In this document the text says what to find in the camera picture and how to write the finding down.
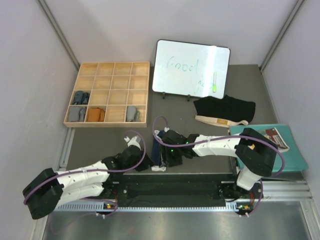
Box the teal folder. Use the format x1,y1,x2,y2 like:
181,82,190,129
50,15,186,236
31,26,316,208
229,123,309,173

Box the small whiteboard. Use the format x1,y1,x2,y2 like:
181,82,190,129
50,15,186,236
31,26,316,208
152,39,231,99

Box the rolled grey cloth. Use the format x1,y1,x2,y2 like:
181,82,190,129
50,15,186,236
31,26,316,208
67,106,87,122

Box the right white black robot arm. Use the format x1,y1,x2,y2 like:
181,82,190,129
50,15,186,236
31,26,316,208
158,127,278,198

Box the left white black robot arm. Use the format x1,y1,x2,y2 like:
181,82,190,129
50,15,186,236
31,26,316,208
22,145,154,220

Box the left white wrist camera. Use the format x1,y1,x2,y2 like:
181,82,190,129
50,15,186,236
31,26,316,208
124,135,142,150

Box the navy blue white underwear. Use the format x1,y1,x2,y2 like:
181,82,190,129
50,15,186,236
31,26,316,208
151,130,167,172

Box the rolled orange cloth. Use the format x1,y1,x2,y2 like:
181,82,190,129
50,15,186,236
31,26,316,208
87,107,106,122

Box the yellow paperback book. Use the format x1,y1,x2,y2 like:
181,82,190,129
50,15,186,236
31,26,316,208
259,127,290,153

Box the grey underwear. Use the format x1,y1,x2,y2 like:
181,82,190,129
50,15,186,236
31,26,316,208
126,105,140,122

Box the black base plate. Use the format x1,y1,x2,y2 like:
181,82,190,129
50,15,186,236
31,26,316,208
99,180,261,203

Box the white slotted cable duct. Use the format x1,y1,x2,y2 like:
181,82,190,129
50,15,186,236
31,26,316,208
53,201,253,213

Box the black underwear beige waistband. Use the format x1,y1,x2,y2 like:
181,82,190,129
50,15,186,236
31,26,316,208
193,95,256,128

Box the green marker pen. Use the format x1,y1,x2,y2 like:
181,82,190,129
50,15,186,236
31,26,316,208
212,72,217,93

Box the rolled dark patterned socks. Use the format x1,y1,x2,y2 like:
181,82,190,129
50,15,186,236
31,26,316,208
71,90,90,105

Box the wooden compartment tray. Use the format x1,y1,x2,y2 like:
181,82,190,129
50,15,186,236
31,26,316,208
64,61,150,128

